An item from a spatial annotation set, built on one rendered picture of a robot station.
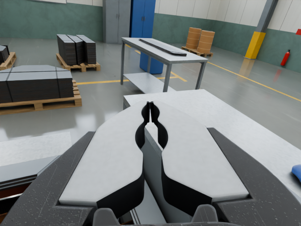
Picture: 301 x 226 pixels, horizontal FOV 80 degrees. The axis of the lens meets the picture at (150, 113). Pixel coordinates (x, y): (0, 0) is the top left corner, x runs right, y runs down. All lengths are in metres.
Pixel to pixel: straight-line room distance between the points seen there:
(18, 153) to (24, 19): 7.48
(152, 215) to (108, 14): 7.72
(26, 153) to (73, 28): 7.58
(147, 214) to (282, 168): 0.54
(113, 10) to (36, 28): 2.90
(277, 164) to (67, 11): 8.21
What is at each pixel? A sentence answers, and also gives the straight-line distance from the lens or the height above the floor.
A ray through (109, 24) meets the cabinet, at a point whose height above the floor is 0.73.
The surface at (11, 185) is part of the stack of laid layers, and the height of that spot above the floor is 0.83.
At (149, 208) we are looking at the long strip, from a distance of 0.79.
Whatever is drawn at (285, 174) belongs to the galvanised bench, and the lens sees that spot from 0.85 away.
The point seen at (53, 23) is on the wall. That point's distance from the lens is 8.47.
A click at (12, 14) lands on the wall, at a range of 8.50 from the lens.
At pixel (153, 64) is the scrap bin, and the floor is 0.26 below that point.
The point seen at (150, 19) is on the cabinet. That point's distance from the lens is 8.76.
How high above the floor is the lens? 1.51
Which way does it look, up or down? 30 degrees down
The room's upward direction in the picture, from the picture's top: 8 degrees clockwise
